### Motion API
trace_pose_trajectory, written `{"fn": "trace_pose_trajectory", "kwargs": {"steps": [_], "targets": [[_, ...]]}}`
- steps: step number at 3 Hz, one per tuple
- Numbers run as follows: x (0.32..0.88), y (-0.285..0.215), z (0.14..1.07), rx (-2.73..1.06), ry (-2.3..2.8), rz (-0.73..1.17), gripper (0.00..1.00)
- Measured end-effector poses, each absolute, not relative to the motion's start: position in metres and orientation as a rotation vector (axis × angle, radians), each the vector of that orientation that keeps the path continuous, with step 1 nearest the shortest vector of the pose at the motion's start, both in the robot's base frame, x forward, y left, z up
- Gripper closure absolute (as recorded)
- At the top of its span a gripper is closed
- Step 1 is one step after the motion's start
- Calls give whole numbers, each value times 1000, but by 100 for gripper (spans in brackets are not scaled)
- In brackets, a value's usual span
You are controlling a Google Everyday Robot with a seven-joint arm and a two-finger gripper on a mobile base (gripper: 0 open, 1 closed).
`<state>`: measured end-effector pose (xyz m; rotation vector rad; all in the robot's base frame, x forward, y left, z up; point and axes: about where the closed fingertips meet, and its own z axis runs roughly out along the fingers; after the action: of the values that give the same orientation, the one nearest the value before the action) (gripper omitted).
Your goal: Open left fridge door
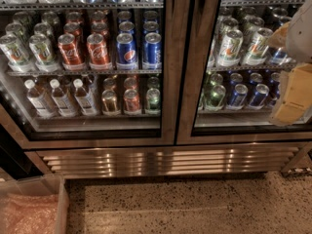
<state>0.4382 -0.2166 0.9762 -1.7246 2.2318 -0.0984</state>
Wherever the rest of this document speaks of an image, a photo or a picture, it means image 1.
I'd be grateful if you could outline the fridge glass door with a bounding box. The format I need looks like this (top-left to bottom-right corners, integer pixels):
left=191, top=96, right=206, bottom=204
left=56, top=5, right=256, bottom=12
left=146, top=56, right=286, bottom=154
left=0, top=0, right=189, bottom=149
left=177, top=0, right=312, bottom=144

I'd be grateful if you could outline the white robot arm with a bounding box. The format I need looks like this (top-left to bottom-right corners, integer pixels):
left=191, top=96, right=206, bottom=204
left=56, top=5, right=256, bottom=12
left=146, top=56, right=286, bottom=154
left=268, top=0, right=312, bottom=126

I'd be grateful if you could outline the fridge blue can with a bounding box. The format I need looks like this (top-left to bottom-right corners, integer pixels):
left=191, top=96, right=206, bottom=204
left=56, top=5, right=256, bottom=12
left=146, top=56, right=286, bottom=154
left=247, top=83, right=269, bottom=109
left=226, top=84, right=249, bottom=110

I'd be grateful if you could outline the fridge 7up can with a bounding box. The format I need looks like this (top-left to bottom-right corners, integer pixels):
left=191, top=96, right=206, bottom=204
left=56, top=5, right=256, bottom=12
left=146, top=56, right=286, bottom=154
left=241, top=27, right=273, bottom=66
left=216, top=29, right=243, bottom=67

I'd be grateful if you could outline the right fridge left 7up can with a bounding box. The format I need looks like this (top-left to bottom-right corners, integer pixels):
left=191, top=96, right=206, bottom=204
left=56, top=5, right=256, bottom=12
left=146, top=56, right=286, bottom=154
left=216, top=29, right=243, bottom=67

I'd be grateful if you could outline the right fridge green can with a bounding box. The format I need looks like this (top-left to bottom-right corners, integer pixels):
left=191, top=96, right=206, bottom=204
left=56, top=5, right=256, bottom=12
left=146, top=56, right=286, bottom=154
left=205, top=85, right=226, bottom=111

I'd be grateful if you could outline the steel fridge bottom grille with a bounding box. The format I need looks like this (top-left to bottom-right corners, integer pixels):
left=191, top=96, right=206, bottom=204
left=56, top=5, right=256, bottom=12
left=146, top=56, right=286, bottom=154
left=26, top=141, right=311, bottom=179

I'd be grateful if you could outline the silver blue tall can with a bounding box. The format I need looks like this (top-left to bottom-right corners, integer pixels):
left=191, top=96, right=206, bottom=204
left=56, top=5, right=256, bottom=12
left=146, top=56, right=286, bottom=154
left=268, top=48, right=292, bottom=65

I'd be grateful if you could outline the green lower can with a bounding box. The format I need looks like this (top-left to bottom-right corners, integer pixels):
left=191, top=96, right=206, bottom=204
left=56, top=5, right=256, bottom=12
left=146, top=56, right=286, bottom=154
left=145, top=88, right=161, bottom=114

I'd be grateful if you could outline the front right pepsi can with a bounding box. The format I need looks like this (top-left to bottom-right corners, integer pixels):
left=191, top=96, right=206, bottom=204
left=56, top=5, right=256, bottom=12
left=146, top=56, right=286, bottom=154
left=142, top=32, right=162, bottom=69

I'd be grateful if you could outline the pepsi can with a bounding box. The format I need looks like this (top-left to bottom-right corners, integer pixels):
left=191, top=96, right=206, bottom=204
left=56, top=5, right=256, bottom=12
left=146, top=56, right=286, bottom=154
left=142, top=32, right=162, bottom=69
left=116, top=33, right=137, bottom=70

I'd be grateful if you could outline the red lower can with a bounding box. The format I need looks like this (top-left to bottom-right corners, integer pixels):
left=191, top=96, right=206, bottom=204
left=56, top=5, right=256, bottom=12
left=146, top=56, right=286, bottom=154
left=124, top=89, right=141, bottom=114

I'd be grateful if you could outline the front left pepsi can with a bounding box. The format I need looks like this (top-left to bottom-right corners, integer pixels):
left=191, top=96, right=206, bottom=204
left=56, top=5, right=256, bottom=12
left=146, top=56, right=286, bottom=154
left=116, top=33, right=137, bottom=70

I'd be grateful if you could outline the gold can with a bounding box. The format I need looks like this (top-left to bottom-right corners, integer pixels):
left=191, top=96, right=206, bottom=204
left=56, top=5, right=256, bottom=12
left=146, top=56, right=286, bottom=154
left=101, top=90, right=121, bottom=115

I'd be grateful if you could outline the front right coca-cola can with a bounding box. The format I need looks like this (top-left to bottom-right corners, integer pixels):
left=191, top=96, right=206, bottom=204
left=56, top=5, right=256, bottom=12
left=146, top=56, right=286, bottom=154
left=87, top=33, right=112, bottom=70

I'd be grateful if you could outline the coca-cola can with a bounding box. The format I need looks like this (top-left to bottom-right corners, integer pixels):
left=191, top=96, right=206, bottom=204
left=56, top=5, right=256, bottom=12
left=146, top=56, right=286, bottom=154
left=58, top=33, right=85, bottom=66
left=87, top=33, right=112, bottom=70

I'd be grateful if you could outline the right water bottle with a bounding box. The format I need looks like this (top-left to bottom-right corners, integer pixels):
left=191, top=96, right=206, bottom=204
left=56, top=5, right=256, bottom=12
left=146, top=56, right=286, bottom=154
left=73, top=79, right=98, bottom=116

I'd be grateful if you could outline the water bottle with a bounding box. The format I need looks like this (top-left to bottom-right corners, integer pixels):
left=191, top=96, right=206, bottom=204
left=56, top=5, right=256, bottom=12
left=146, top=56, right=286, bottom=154
left=50, top=79, right=78, bottom=117
left=73, top=79, right=98, bottom=116
left=24, top=79, right=57, bottom=118

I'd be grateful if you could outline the middle water bottle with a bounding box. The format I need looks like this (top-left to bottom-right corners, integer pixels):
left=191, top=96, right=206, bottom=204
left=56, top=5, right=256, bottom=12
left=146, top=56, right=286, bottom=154
left=50, top=79, right=78, bottom=117

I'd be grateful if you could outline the front left coca-cola can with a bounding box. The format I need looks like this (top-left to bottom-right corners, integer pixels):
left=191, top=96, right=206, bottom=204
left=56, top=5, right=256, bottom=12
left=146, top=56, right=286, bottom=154
left=58, top=33, right=85, bottom=66

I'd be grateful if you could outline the left water bottle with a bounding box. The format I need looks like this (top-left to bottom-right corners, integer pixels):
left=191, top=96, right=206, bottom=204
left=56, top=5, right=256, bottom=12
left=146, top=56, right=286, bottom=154
left=24, top=79, right=57, bottom=118

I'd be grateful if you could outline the clear plastic bin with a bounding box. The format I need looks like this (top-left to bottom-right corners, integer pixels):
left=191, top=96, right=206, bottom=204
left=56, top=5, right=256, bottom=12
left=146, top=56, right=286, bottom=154
left=0, top=175, right=69, bottom=234

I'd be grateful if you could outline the front left 7up can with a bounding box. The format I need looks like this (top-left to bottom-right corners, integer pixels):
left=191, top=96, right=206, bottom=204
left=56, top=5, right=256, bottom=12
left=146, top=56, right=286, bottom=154
left=0, top=34, right=31, bottom=66

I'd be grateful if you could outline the pink bubble wrap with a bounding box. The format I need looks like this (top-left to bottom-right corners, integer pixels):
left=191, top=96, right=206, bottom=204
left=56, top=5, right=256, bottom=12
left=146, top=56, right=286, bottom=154
left=0, top=193, right=59, bottom=234

